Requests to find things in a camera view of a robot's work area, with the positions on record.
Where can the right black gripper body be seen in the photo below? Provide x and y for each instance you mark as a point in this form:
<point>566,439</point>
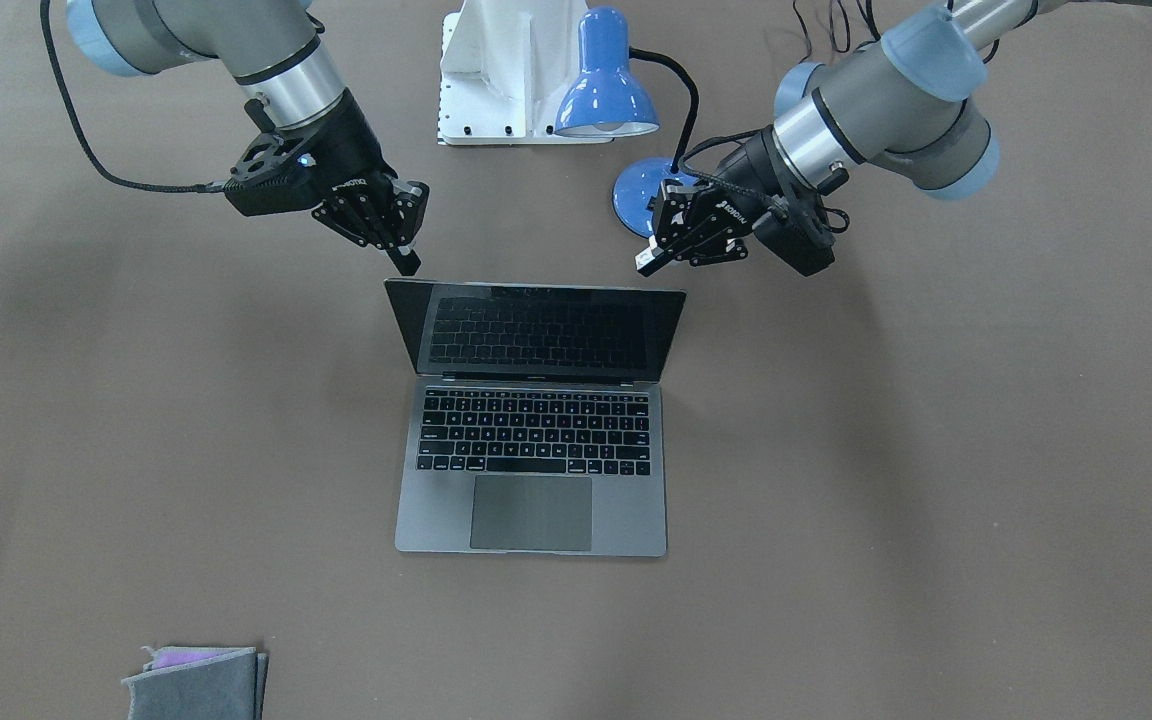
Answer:
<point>347,147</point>

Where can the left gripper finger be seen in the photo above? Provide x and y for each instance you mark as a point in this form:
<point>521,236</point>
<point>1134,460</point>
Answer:
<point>671,212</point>
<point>657,254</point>

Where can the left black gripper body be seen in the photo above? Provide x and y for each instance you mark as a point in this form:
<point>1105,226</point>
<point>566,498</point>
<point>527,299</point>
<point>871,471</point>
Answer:
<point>753,170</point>

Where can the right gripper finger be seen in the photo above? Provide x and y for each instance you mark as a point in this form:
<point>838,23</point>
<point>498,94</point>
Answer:
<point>406,260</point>
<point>409,201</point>

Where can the grey laptop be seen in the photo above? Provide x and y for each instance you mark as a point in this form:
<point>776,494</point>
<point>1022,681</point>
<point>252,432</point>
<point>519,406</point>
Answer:
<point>536,423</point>

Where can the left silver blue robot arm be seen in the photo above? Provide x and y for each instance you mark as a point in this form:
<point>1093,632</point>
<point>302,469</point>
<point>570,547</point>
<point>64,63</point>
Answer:
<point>902,103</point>

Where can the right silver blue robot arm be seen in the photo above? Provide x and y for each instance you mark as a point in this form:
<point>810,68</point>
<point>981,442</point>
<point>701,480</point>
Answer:
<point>272,49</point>

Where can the blue desk lamp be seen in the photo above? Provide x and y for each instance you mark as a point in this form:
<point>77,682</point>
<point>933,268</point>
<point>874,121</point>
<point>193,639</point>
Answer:
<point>607,101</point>

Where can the folded grey cloth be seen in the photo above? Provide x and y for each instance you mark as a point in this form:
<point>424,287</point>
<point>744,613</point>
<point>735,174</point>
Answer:
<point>182,682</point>

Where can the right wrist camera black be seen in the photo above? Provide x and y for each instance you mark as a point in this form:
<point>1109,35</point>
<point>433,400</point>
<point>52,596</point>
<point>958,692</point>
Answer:
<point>269,178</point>

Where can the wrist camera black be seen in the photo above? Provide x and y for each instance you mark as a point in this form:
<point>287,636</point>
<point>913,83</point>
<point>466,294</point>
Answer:
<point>269,178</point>
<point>796,230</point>

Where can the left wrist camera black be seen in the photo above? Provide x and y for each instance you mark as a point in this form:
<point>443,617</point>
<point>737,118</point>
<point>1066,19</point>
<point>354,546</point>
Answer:
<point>796,230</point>

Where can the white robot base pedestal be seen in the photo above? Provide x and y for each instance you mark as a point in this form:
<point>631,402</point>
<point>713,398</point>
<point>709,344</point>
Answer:
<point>506,66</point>

